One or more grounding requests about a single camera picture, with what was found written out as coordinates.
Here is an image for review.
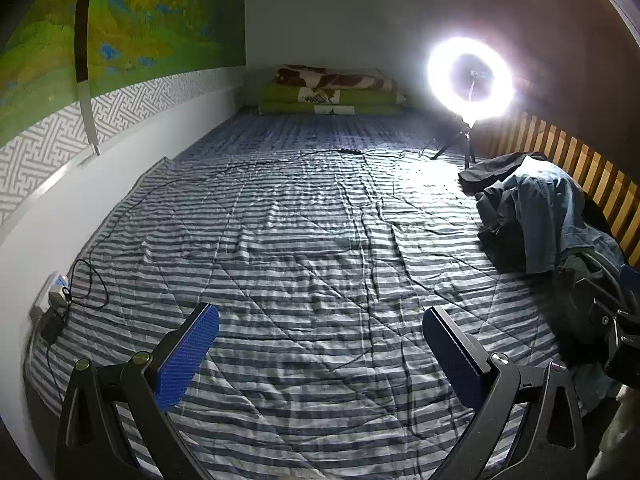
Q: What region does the brown patterned folded blanket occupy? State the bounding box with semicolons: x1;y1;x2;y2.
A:
274;64;399;93

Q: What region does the wooden slatted rail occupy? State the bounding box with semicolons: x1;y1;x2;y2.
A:
470;109;640;261

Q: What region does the blue denim jacket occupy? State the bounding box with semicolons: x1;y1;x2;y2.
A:
505;156;626;275

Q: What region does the grey striped blanket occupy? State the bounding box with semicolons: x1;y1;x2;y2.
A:
22;110;586;480

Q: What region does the black power adapter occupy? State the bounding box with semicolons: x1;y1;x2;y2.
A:
40;307;68;345

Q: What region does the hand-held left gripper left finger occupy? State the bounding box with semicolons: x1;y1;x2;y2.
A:
55;302;221;480

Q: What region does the black and white curved strip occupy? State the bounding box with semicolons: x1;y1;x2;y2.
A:
74;0;101;156

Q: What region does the black cable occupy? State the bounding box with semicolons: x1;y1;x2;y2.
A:
45;146;436;376

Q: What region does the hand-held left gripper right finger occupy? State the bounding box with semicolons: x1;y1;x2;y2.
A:
422;305;591;480

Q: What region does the ring light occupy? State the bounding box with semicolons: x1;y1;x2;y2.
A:
426;35;515;122

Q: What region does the black tripod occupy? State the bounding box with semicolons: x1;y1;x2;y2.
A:
420;114;478;170

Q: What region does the green wall poster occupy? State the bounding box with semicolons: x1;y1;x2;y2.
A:
0;0;248;148

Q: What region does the green folded blanket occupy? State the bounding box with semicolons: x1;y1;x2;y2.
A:
257;82;407;116

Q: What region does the white power strip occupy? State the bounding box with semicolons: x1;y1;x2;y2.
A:
31;271;71;318

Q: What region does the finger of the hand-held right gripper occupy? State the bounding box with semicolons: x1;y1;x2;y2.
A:
602;262;640;388

